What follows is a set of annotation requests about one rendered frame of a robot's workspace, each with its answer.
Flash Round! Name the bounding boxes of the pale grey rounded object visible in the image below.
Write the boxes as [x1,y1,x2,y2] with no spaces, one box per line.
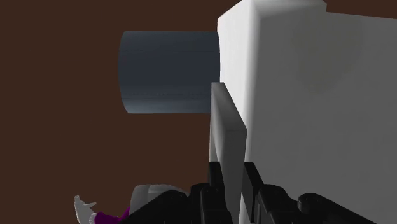
[128,183,190,216]

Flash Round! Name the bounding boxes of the dark grey cylinder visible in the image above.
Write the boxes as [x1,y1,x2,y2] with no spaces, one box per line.
[118,30,221,115]

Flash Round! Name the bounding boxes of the large white box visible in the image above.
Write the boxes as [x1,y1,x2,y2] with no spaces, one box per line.
[216,0,397,224]

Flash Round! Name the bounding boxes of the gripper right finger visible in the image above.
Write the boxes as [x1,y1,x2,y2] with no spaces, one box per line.
[244,162,378,224]

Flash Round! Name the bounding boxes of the white slab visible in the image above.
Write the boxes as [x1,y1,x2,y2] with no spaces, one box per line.
[209,81,253,224]

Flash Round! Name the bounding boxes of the purple and white figure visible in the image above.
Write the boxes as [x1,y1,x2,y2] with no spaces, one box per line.
[73,194,131,224]

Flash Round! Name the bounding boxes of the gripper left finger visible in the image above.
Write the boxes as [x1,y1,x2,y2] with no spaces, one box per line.
[119,160,234,224]

